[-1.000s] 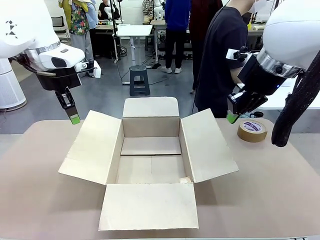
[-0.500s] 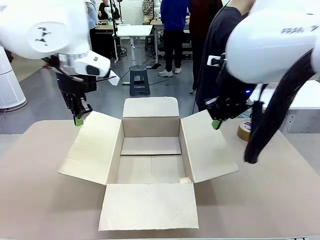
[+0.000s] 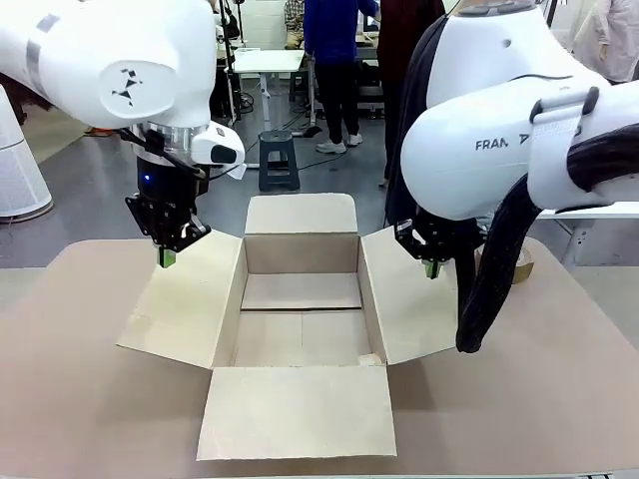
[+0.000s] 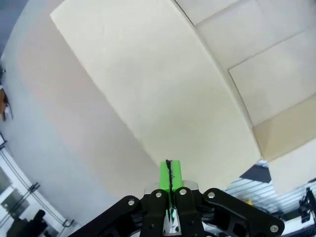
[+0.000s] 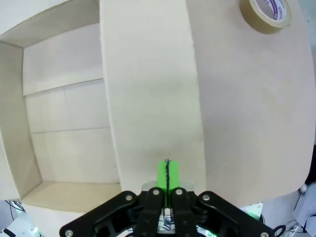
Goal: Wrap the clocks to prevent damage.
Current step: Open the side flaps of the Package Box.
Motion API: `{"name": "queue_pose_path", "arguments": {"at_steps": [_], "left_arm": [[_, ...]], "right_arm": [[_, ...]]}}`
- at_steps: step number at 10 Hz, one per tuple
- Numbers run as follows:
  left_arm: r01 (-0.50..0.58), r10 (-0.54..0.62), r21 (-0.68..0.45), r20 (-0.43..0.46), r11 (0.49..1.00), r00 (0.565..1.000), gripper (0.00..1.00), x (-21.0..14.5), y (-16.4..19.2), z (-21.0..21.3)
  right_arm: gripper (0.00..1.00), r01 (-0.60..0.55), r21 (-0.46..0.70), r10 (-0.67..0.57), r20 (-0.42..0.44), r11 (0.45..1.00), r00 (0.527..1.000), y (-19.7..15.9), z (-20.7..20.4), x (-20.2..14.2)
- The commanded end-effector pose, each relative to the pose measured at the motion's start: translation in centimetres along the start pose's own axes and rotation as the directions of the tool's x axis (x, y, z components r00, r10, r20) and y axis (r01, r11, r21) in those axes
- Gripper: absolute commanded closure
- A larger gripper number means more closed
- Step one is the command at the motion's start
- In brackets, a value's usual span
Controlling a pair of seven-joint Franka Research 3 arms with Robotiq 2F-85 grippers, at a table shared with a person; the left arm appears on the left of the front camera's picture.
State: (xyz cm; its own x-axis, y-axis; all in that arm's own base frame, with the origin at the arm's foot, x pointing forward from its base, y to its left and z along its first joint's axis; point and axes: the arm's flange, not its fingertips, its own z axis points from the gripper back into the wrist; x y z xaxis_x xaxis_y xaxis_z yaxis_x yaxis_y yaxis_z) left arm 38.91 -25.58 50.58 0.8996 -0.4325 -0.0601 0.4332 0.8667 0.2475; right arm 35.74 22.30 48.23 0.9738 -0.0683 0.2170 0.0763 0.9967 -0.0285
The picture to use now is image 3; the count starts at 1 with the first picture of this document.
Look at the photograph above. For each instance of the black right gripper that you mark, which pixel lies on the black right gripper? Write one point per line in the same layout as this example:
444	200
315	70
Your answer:
437	239

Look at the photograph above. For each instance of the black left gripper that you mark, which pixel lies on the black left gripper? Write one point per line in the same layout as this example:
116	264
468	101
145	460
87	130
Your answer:
167	199

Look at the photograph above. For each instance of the brown packing tape roll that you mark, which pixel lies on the brown packing tape roll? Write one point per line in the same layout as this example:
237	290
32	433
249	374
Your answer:
524	264

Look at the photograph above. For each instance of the brown cardboard box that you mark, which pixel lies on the brown cardboard box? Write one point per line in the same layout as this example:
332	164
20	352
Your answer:
299	419

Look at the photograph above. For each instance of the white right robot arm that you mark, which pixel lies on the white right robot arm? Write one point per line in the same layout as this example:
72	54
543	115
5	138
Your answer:
474	100

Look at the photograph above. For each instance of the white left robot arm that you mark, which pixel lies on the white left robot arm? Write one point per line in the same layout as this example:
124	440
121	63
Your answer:
100	50

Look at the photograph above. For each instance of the orange item on floor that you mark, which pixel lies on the orange item on floor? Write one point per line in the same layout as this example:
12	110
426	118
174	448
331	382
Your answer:
100	131

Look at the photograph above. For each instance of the black plastic step stool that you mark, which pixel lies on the black plastic step stool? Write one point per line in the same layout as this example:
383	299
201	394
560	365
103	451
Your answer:
278	159

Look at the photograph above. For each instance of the white perforated air purifier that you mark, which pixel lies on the white perforated air purifier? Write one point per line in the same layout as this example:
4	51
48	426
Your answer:
20	174

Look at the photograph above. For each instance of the black pole stand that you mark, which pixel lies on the black pole stand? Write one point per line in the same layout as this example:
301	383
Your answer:
230	75

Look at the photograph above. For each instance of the white table with angled edge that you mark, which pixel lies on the white table with angled edge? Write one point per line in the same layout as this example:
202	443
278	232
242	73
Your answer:
599	212

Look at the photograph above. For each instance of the white standing desk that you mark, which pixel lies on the white standing desk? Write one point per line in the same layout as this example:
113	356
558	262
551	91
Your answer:
269	61

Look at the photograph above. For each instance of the person in blue sweater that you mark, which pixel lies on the person in blue sweater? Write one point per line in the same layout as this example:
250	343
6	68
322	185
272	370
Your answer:
334	40

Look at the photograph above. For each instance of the seated person in plaid shirt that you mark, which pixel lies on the seated person in plaid shirt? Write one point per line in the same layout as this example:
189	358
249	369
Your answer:
293	20

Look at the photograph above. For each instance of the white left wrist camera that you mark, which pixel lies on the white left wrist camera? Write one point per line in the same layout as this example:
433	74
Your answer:
214	144

